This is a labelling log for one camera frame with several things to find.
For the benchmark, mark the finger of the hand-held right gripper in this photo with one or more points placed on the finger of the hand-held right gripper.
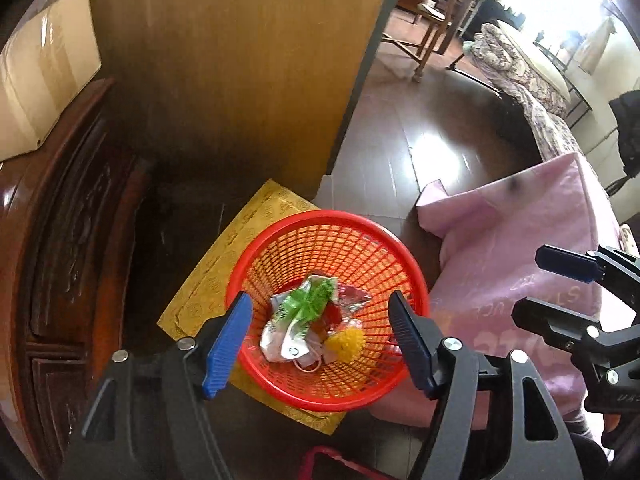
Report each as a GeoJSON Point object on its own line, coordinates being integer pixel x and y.
{"type": "Point", "coordinates": [550, 317]}
{"type": "Point", "coordinates": [565, 262]}

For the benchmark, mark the white pillow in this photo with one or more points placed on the white pillow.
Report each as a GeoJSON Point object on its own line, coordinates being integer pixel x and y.
{"type": "Point", "coordinates": [540, 65]}

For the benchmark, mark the white hanging garment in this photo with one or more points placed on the white hanging garment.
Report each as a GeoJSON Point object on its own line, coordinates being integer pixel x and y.
{"type": "Point", "coordinates": [597, 42]}

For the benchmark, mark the dark carved wooden cabinet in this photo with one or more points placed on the dark carved wooden cabinet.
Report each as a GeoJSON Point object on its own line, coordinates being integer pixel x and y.
{"type": "Point", "coordinates": [75, 240]}

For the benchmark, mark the large brown cardboard box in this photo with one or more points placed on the large brown cardboard box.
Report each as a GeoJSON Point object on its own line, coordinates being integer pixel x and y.
{"type": "Point", "coordinates": [45, 75]}

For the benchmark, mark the green white wrapper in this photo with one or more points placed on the green white wrapper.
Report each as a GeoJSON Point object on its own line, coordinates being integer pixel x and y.
{"type": "Point", "coordinates": [295, 320]}

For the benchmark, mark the red plastic frame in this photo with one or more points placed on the red plastic frame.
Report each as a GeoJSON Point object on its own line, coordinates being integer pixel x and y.
{"type": "Point", "coordinates": [320, 455]}

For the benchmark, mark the dark cloth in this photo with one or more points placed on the dark cloth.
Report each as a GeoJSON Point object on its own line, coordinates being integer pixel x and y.
{"type": "Point", "coordinates": [627, 130]}

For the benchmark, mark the yellow fluffy ball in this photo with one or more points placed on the yellow fluffy ball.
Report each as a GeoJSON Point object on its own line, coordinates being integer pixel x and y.
{"type": "Point", "coordinates": [345, 345]}

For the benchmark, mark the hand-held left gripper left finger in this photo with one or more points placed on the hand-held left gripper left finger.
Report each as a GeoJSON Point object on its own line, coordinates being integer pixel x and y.
{"type": "Point", "coordinates": [222, 350]}

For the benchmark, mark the pink blanket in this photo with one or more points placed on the pink blanket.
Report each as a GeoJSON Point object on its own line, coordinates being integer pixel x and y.
{"type": "Point", "coordinates": [500, 240]}

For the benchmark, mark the floral bedspread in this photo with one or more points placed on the floral bedspread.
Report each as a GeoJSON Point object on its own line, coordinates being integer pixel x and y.
{"type": "Point", "coordinates": [540, 115]}

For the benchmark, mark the silver foil wrapper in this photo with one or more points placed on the silver foil wrapper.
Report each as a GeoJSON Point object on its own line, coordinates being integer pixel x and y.
{"type": "Point", "coordinates": [352, 297]}

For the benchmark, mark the wooden chair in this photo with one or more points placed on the wooden chair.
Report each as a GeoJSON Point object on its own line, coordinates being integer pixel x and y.
{"type": "Point", "coordinates": [435, 5]}

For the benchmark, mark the red plastic mesh basket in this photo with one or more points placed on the red plastic mesh basket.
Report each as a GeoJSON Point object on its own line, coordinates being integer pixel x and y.
{"type": "Point", "coordinates": [320, 240]}

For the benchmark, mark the yellow patterned flat box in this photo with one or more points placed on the yellow patterned flat box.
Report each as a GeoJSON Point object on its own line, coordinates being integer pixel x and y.
{"type": "Point", "coordinates": [235, 240]}

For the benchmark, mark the black metal rack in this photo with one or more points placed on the black metal rack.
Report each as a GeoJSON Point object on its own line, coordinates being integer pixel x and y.
{"type": "Point", "coordinates": [570, 85]}

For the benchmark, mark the small red wrapper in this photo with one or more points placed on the small red wrapper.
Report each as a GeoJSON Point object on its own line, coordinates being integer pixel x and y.
{"type": "Point", "coordinates": [334, 315]}

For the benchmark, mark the light wooden door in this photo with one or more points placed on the light wooden door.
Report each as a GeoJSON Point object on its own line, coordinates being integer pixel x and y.
{"type": "Point", "coordinates": [240, 60]}

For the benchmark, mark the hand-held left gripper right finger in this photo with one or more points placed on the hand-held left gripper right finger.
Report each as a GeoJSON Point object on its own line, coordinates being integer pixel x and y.
{"type": "Point", "coordinates": [412, 345]}

